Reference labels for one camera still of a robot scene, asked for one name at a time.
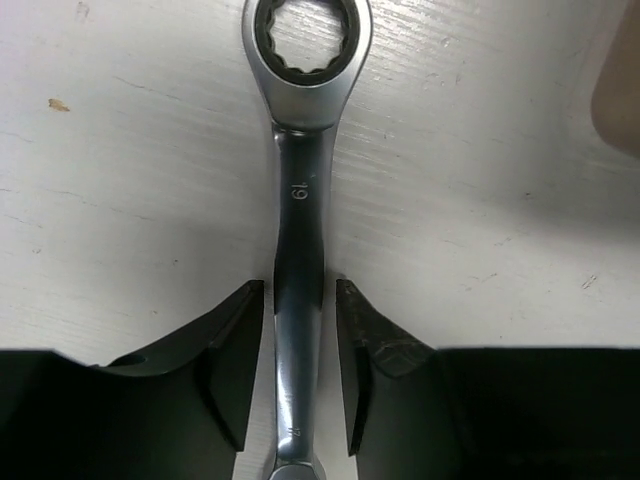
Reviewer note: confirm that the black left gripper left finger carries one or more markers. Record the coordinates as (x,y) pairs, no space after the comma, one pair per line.
(177,408)

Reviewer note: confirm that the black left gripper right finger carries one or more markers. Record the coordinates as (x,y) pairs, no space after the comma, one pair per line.
(416,412)

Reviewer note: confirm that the large silver ratchet wrench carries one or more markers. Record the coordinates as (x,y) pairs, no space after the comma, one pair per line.
(305,109)

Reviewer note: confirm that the beige cantilever toolbox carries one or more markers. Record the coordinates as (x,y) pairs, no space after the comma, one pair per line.
(615,100)

